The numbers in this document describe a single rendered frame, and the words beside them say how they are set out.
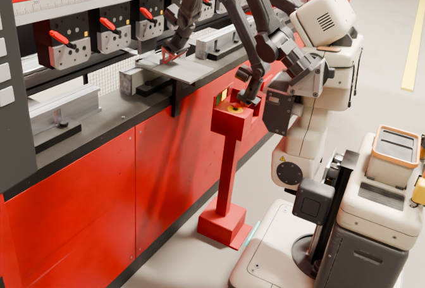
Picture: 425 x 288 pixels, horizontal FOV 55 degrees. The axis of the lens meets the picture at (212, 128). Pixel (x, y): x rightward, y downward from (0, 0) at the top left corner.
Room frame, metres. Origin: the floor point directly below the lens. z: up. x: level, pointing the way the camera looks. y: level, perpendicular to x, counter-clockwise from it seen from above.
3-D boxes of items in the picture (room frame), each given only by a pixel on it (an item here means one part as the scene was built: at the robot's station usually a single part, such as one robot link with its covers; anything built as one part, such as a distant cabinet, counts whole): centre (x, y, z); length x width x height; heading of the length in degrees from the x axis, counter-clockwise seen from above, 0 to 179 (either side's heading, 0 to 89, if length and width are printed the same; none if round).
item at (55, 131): (1.06, 0.54, 0.89); 0.30 x 0.05 x 0.03; 152
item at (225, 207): (1.69, -0.10, 0.39); 0.06 x 0.06 x 0.54; 66
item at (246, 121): (1.69, -0.10, 0.75); 0.20 x 0.16 x 0.18; 156
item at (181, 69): (1.54, 0.18, 1.00); 0.26 x 0.18 x 0.01; 62
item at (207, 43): (2.72, -0.29, 0.92); 1.68 x 0.06 x 0.10; 152
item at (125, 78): (1.66, 0.28, 0.92); 0.39 x 0.06 x 0.10; 152
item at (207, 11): (1.94, 0.13, 1.18); 0.15 x 0.09 x 0.17; 152
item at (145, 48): (1.61, 0.31, 1.05); 0.10 x 0.02 x 0.10; 152
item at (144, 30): (1.59, 0.32, 1.18); 0.15 x 0.09 x 0.17; 152
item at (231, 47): (2.12, -0.03, 0.89); 0.30 x 0.05 x 0.03; 152
